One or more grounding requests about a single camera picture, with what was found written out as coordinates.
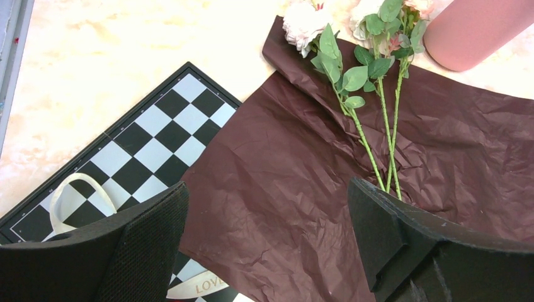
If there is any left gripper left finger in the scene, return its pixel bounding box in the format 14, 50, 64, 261
1, 182, 189, 301

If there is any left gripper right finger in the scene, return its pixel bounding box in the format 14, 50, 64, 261
348, 178, 533, 301

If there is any cream ribbon with gold lettering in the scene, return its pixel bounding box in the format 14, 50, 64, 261
48, 172, 229, 301

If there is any dark red wrapping paper sheet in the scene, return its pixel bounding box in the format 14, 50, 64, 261
179, 17, 533, 301

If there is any pale pink rose stem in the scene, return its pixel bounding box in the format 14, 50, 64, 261
282, 1, 385, 190

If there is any red paper flower bouquet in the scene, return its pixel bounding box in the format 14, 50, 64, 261
350, 0, 435, 198

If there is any pink ceramic vase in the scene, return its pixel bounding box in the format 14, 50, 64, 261
423, 0, 533, 72

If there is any black white chessboard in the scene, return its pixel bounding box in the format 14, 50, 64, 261
1, 64, 246, 301

